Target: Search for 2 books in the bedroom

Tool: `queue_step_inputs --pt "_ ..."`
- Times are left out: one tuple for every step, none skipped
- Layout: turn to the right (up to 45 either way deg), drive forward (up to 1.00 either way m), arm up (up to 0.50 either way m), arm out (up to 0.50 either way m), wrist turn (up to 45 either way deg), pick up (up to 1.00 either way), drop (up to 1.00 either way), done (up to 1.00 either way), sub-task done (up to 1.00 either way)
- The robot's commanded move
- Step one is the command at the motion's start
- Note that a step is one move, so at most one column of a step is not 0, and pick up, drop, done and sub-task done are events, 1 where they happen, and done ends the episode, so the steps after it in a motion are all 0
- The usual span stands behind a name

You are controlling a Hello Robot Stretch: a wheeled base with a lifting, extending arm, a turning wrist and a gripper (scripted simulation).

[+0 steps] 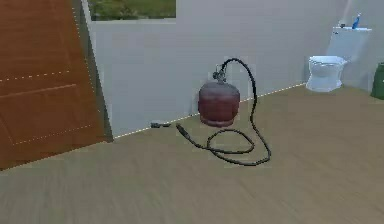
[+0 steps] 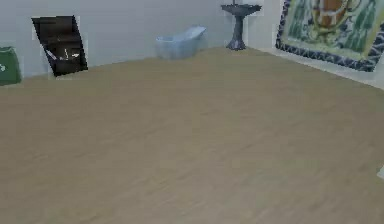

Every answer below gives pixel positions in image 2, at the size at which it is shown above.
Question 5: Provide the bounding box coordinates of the pale blue bathtub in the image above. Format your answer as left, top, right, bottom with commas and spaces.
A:
154, 25, 208, 61

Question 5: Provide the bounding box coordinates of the black shelf unit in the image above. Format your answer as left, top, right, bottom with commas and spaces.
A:
31, 15, 89, 77

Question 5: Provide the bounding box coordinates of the green bin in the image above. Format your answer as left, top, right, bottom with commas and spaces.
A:
0, 46, 23, 87

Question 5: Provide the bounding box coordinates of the dark grey pedestal sink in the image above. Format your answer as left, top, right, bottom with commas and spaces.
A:
220, 2, 263, 52

